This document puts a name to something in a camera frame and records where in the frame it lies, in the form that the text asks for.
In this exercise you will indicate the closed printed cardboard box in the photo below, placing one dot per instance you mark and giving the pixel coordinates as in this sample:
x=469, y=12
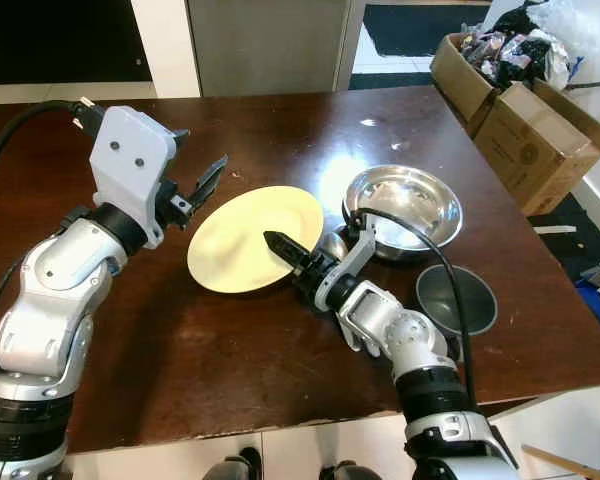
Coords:
x=535, y=150

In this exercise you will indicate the white floor tape strip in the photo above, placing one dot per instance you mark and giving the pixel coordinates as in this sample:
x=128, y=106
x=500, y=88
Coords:
x=555, y=230

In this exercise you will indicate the black rubbish bag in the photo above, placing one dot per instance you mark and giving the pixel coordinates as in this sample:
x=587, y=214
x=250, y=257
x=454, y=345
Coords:
x=505, y=45

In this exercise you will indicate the black right robot foot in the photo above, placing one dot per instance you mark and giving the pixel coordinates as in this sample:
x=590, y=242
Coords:
x=350, y=471

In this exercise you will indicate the white plastic bag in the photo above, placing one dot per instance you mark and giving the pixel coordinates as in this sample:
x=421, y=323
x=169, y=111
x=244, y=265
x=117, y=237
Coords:
x=560, y=25

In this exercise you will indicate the black robot foot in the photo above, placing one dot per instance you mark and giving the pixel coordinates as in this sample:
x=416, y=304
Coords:
x=232, y=468
x=350, y=471

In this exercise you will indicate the steel bowl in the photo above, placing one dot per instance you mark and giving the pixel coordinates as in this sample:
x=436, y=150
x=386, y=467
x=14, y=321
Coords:
x=410, y=205

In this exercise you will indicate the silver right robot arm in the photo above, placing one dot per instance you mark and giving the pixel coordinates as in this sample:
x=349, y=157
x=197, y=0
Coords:
x=415, y=350

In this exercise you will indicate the grey door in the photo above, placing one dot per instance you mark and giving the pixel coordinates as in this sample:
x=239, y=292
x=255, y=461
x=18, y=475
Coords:
x=270, y=45

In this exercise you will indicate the white pillar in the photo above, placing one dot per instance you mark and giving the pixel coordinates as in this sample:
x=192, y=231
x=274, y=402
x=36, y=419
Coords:
x=168, y=45

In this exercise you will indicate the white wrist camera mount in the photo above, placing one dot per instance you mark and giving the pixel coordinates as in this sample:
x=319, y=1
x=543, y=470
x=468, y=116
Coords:
x=130, y=165
x=345, y=265

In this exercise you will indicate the wooden stick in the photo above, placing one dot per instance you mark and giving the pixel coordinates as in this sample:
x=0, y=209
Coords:
x=555, y=463

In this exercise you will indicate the open cardboard box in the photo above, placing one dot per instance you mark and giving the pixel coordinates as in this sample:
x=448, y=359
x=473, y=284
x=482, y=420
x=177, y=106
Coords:
x=455, y=70

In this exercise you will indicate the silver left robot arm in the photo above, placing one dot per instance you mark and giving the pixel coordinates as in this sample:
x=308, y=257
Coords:
x=40, y=320

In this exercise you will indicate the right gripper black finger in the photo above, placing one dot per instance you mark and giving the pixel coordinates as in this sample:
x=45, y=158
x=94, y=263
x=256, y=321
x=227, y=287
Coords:
x=286, y=250

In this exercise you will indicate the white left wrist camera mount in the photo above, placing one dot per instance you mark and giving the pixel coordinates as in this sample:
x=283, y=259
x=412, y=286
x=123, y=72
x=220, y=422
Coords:
x=130, y=165

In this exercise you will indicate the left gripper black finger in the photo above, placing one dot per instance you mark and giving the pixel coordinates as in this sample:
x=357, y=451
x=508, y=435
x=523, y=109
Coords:
x=208, y=185
x=179, y=138

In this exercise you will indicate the black left robot foot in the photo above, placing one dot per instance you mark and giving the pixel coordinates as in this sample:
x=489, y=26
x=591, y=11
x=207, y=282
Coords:
x=232, y=468

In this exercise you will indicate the black floor mat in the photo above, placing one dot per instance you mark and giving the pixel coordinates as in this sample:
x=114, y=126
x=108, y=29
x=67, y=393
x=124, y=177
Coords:
x=420, y=30

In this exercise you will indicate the grey bowl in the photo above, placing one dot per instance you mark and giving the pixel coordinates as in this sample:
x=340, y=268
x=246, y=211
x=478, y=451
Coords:
x=460, y=300

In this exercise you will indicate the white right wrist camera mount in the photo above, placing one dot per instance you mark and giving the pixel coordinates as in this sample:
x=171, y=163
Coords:
x=345, y=265

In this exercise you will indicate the pale yellow plate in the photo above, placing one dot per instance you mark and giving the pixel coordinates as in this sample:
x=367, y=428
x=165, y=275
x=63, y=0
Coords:
x=240, y=245

